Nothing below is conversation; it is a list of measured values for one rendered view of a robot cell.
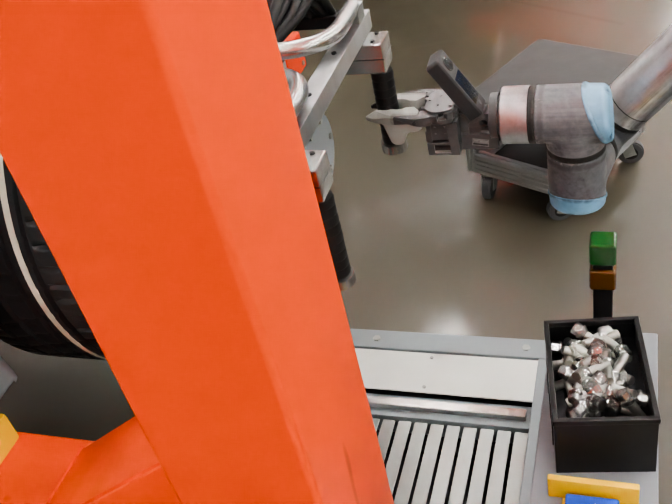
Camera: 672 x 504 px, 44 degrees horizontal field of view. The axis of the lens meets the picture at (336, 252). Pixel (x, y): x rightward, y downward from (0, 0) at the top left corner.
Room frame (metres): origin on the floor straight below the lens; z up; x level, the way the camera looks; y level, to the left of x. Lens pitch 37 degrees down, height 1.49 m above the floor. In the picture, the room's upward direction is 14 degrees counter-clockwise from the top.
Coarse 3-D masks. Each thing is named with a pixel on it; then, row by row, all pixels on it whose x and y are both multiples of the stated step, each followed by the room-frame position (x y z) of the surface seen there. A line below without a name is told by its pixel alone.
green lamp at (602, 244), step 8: (592, 232) 0.98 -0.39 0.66; (600, 232) 0.98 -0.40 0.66; (608, 232) 0.97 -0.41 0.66; (592, 240) 0.96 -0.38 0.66; (600, 240) 0.96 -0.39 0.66; (608, 240) 0.96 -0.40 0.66; (616, 240) 0.95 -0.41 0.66; (592, 248) 0.95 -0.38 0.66; (600, 248) 0.95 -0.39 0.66; (608, 248) 0.94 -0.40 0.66; (616, 248) 0.94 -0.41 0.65; (592, 256) 0.95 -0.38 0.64; (600, 256) 0.95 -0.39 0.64; (608, 256) 0.94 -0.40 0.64; (616, 256) 0.94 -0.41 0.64; (592, 264) 0.95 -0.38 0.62; (600, 264) 0.95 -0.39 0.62; (608, 264) 0.94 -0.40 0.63
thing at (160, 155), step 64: (0, 0) 0.52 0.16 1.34; (64, 0) 0.50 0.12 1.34; (128, 0) 0.48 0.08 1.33; (192, 0) 0.52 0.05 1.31; (256, 0) 0.60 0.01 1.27; (0, 64) 0.53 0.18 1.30; (64, 64) 0.51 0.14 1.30; (128, 64) 0.49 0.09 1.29; (192, 64) 0.50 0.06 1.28; (256, 64) 0.58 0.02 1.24; (0, 128) 0.54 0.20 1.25; (64, 128) 0.52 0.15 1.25; (128, 128) 0.49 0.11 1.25; (192, 128) 0.48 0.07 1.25; (256, 128) 0.55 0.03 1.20; (64, 192) 0.53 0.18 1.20; (128, 192) 0.50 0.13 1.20; (192, 192) 0.48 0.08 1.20; (256, 192) 0.53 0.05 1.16; (64, 256) 0.54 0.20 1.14; (128, 256) 0.51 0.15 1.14; (192, 256) 0.49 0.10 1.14; (256, 256) 0.50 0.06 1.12; (320, 256) 0.60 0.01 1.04; (128, 320) 0.52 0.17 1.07; (192, 320) 0.50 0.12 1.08; (256, 320) 0.48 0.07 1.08; (320, 320) 0.57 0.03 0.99; (128, 384) 0.54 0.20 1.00; (192, 384) 0.51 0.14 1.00; (256, 384) 0.48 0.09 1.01; (320, 384) 0.54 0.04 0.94; (192, 448) 0.52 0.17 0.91; (256, 448) 0.49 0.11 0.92; (320, 448) 0.50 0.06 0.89
